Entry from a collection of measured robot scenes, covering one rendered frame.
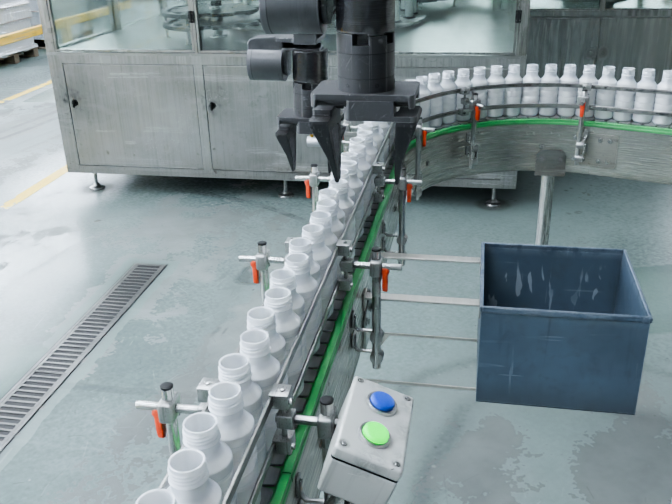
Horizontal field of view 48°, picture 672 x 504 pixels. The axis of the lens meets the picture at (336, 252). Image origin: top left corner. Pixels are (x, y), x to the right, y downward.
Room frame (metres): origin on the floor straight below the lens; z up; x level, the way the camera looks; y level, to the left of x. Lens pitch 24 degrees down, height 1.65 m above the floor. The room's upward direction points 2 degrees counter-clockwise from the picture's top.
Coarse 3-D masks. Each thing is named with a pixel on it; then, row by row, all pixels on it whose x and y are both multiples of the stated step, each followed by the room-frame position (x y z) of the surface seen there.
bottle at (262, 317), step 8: (248, 312) 0.89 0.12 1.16; (256, 312) 0.90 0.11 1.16; (264, 312) 0.90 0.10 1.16; (272, 312) 0.89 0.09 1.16; (248, 320) 0.88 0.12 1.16; (256, 320) 0.87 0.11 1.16; (264, 320) 0.87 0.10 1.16; (272, 320) 0.88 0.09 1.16; (248, 328) 0.88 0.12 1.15; (256, 328) 0.87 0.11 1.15; (264, 328) 0.87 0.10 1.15; (272, 328) 0.88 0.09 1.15; (272, 336) 0.87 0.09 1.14; (280, 336) 0.89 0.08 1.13; (272, 344) 0.87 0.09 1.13; (280, 344) 0.87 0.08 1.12; (272, 352) 0.86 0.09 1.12; (280, 352) 0.87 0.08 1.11; (280, 360) 0.87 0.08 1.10; (280, 368) 0.87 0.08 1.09
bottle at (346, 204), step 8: (336, 184) 1.39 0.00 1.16; (344, 184) 1.39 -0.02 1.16; (344, 192) 1.39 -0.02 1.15; (344, 200) 1.39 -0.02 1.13; (344, 208) 1.38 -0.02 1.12; (352, 208) 1.39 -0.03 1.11; (352, 224) 1.39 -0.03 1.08; (352, 232) 1.39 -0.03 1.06; (352, 240) 1.39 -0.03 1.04; (352, 256) 1.39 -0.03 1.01
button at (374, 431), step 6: (366, 426) 0.69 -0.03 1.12; (372, 426) 0.69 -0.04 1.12; (378, 426) 0.70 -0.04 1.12; (384, 426) 0.70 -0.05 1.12; (366, 432) 0.69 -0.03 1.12; (372, 432) 0.69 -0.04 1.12; (378, 432) 0.69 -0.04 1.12; (384, 432) 0.69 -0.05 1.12; (372, 438) 0.68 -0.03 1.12; (378, 438) 0.68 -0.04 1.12; (384, 438) 0.68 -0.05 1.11
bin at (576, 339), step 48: (480, 288) 1.36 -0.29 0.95; (528, 288) 1.56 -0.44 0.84; (576, 288) 1.54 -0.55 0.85; (624, 288) 1.45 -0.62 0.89; (384, 336) 1.57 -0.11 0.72; (432, 336) 1.55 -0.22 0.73; (480, 336) 1.28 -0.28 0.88; (528, 336) 1.26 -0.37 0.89; (576, 336) 1.24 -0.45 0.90; (624, 336) 1.23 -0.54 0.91; (432, 384) 1.35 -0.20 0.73; (480, 384) 1.28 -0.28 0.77; (528, 384) 1.26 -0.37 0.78; (576, 384) 1.24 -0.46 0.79; (624, 384) 1.22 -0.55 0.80
